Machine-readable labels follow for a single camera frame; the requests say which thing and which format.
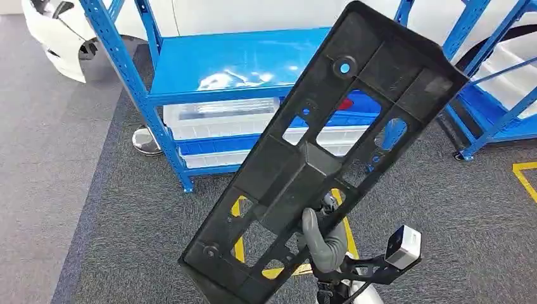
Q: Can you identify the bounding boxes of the chrome stanchion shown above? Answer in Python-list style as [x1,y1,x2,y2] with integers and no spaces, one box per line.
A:
[132,125,165,157]

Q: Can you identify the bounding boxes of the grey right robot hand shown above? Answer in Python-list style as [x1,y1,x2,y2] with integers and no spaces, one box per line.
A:
[295,192,350,274]

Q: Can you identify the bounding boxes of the blue metal shelf rack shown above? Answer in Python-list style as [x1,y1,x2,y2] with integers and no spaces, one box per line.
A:
[436,0,537,162]
[79,0,417,194]

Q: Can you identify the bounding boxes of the white plastic bin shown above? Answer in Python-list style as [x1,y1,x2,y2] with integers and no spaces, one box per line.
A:
[472,31,537,120]

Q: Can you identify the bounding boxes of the black plastic car panel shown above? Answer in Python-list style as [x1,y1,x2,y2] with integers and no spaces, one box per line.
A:
[178,0,470,304]

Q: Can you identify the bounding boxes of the white car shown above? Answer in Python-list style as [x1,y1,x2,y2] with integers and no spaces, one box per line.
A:
[21,0,537,85]

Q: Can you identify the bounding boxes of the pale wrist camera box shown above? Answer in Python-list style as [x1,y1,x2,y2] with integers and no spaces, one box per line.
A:
[385,224,422,270]

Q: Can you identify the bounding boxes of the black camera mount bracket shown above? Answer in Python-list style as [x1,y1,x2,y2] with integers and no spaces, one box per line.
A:
[310,253,420,287]

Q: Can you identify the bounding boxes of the large clear plastic bin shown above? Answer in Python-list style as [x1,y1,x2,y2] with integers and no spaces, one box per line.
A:
[162,97,281,141]

